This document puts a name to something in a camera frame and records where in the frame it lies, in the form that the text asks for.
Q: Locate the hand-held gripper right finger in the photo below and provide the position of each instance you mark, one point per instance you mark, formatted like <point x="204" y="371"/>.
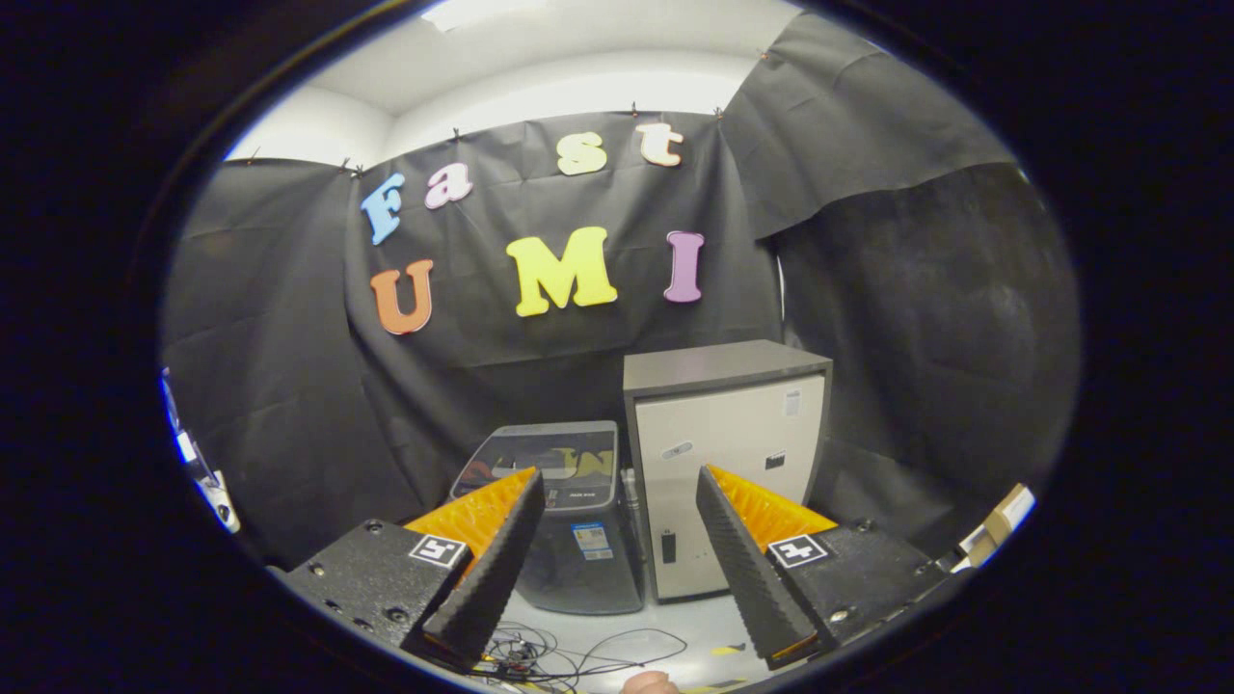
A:
<point x="757" y="578"/>

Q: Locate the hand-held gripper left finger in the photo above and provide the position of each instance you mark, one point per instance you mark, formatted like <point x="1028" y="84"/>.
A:
<point x="487" y="578"/>

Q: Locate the grey washing machine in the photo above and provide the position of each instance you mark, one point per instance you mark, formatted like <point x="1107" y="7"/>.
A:
<point x="578" y="590"/>

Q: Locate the dark washing machine lid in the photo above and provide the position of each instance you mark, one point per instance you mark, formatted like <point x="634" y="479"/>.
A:
<point x="540" y="439"/>

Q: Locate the beige cabinet with dark top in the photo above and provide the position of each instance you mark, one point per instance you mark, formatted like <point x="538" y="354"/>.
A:
<point x="723" y="453"/>

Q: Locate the cardboard box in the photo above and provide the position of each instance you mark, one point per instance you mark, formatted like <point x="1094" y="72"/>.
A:
<point x="1003" y="516"/>

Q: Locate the black backdrop cloth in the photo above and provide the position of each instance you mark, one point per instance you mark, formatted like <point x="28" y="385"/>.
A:
<point x="289" y="386"/>

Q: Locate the white and blue object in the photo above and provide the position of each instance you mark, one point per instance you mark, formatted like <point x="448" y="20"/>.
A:
<point x="217" y="492"/>

